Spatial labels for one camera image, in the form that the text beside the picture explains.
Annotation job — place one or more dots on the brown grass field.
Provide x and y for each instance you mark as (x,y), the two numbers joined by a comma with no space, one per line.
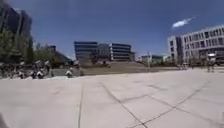
(120,68)

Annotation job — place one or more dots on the pale concrete slab plaza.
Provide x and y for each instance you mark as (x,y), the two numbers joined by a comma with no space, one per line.
(110,96)

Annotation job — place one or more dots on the pale grid-window building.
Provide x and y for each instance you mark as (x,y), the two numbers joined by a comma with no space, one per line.
(200,43)

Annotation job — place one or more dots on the row of green trees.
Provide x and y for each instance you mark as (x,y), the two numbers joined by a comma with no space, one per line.
(23,50)

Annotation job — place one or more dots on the low distant building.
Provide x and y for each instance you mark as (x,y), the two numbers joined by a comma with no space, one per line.
(151,58)

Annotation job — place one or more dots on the dark glass tall building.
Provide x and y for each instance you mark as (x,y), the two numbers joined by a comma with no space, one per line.
(13,23)

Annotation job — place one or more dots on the blue glass office building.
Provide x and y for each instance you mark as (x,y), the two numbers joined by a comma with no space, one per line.
(100,51)

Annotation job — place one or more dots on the person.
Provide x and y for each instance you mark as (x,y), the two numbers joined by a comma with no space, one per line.
(211,63)

